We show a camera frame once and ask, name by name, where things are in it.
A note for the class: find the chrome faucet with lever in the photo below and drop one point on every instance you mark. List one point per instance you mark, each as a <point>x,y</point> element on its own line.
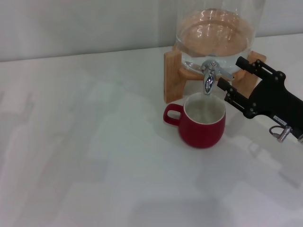
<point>208,82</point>

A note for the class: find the glass water dispenser jar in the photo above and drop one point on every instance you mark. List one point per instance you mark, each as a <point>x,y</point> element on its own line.
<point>213,30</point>

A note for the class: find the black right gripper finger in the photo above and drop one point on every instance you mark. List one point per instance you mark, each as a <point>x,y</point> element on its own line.
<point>256,67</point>
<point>234,97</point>

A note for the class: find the wooden dispenser stand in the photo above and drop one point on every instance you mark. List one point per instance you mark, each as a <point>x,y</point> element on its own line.
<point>172,78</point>

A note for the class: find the red ceramic cup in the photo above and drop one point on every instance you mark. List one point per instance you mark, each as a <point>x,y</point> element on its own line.
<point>201,134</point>

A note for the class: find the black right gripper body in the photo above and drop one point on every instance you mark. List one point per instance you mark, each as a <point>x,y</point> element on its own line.
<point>277,101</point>

